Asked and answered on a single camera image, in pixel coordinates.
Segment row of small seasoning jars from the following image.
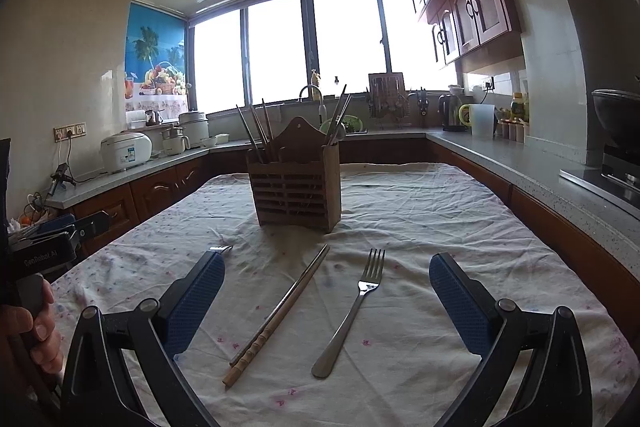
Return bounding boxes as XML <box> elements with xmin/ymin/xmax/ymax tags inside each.
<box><xmin>499</xmin><ymin>117</ymin><xmax>528</xmax><ymax>142</ymax></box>

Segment small white electric pot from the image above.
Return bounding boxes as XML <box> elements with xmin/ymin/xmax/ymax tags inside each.
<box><xmin>160</xmin><ymin>127</ymin><xmax>192</xmax><ymax>156</ymax></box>

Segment beach and fruit wall poster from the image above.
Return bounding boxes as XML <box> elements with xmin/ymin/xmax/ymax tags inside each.
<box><xmin>124</xmin><ymin>2</ymin><xmax>190</xmax><ymax>112</ymax></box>

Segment white pitcher with green handle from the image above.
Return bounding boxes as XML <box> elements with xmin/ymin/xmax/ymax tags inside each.
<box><xmin>458</xmin><ymin>103</ymin><xmax>497</xmax><ymax>138</ymax></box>

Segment wall power outlets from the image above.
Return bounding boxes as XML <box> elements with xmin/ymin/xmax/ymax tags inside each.
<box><xmin>53</xmin><ymin>122</ymin><xmax>87</xmax><ymax>142</ymax></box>

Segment wooden base cabinets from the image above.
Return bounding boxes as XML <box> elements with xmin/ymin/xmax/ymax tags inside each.
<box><xmin>70</xmin><ymin>137</ymin><xmax>640</xmax><ymax>308</ymax></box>

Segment light wooden chopstick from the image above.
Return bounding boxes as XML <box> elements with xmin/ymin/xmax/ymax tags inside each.
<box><xmin>248</xmin><ymin>102</ymin><xmax>273</xmax><ymax>160</ymax></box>
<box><xmin>261</xmin><ymin>97</ymin><xmax>277</xmax><ymax>154</ymax></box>

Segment tangled cables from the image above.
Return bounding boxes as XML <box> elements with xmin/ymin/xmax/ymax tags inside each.
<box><xmin>22</xmin><ymin>192</ymin><xmax>51</xmax><ymax>225</ymax></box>

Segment brown bamboo chopstick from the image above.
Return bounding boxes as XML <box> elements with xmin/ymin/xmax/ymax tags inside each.
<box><xmin>326</xmin><ymin>83</ymin><xmax>348</xmax><ymax>148</ymax></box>
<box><xmin>223</xmin><ymin>247</ymin><xmax>332</xmax><ymax>389</ymax></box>

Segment white rice cooker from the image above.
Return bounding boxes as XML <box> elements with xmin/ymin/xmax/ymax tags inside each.
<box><xmin>100</xmin><ymin>132</ymin><xmax>153</xmax><ymax>174</ymax></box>

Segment gas stove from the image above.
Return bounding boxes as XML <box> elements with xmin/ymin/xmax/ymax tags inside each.
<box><xmin>559</xmin><ymin>144</ymin><xmax>640</xmax><ymax>214</ymax></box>

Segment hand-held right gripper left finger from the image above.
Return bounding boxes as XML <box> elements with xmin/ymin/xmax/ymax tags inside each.
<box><xmin>59</xmin><ymin>251</ymin><xmax>227</xmax><ymax>427</ymax></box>

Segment white floral tablecloth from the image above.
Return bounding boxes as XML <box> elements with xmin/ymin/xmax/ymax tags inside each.
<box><xmin>47</xmin><ymin>162</ymin><xmax>626</xmax><ymax>427</ymax></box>

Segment wooden utensil holder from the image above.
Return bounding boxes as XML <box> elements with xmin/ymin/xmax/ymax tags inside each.
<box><xmin>246</xmin><ymin>117</ymin><xmax>342</xmax><ymax>234</ymax></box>

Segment yellow-capped green bottle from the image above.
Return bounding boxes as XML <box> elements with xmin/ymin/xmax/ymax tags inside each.
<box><xmin>510</xmin><ymin>93</ymin><xmax>530</xmax><ymax>122</ymax></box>

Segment green colander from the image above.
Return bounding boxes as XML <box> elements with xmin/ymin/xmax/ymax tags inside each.
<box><xmin>320</xmin><ymin>116</ymin><xmax>367</xmax><ymax>134</ymax></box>

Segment steel electric kettle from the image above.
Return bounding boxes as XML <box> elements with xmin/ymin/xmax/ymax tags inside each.
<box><xmin>438</xmin><ymin>93</ymin><xmax>468</xmax><ymax>132</ymax></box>

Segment person's left hand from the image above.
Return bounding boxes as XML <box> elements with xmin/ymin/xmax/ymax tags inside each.
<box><xmin>0</xmin><ymin>279</ymin><xmax>64</xmax><ymax>376</ymax></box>

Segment kitchen faucet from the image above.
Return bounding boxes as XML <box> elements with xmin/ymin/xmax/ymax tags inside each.
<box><xmin>298</xmin><ymin>84</ymin><xmax>328</xmax><ymax>118</ymax></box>

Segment knife rack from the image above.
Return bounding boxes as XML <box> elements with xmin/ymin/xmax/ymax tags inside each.
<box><xmin>367</xmin><ymin>73</ymin><xmax>407</xmax><ymax>120</ymax></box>

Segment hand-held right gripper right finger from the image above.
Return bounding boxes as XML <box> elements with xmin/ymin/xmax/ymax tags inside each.
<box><xmin>429</xmin><ymin>252</ymin><xmax>608</xmax><ymax>427</ymax></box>

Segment white electric steamer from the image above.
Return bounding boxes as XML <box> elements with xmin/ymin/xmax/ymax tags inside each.
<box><xmin>177</xmin><ymin>108</ymin><xmax>210</xmax><ymax>142</ymax></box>

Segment black wok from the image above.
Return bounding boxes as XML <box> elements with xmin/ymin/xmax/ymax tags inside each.
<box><xmin>591</xmin><ymin>88</ymin><xmax>640</xmax><ymax>148</ymax></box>

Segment large kitchen window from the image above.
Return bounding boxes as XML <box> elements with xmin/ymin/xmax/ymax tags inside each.
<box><xmin>192</xmin><ymin>0</ymin><xmax>461</xmax><ymax>114</ymax></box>

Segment grey kitchen countertop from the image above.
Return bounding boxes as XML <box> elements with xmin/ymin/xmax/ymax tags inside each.
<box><xmin>45</xmin><ymin>127</ymin><xmax>640</xmax><ymax>220</ymax></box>

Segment small black camera stand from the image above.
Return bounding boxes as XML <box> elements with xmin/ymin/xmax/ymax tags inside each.
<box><xmin>49</xmin><ymin>162</ymin><xmax>77</xmax><ymax>198</ymax></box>

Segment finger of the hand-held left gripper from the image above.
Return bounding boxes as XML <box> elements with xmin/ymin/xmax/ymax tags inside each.
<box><xmin>20</xmin><ymin>210</ymin><xmax>111</xmax><ymax>243</ymax></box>

